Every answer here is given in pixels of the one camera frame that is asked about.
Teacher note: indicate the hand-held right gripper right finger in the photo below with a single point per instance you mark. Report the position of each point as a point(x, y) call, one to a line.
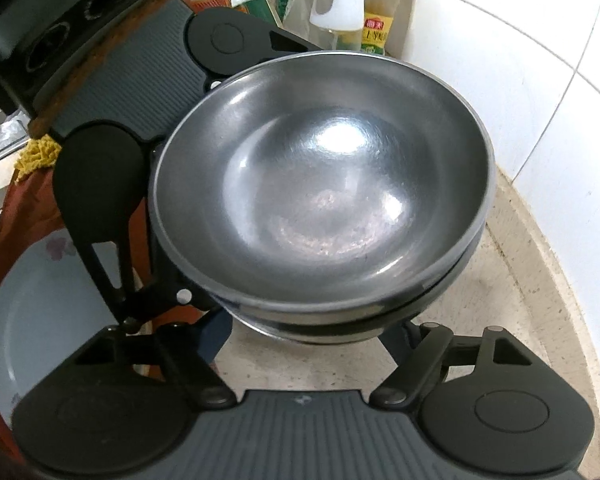
point(397, 347)

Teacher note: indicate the stainless steel bowl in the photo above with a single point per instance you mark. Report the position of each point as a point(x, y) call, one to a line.
point(340, 329)
point(325, 175)

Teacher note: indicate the yellow knitted mat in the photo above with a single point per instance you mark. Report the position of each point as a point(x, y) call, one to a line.
point(37, 152)

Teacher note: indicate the yellow label bottle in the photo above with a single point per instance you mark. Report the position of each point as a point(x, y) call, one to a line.
point(382, 5)

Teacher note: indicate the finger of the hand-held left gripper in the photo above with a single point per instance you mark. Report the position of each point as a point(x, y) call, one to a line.
point(125, 285)
point(290, 46)

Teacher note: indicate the white plastic bag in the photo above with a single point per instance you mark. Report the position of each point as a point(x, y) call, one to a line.
point(2, 132)

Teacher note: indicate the white floral plate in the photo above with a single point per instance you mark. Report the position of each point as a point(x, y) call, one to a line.
point(40, 320)

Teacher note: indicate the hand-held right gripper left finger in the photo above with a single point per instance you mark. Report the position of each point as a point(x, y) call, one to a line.
point(215, 332)

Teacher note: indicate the red table mat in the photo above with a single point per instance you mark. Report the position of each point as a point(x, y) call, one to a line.
point(25, 220)

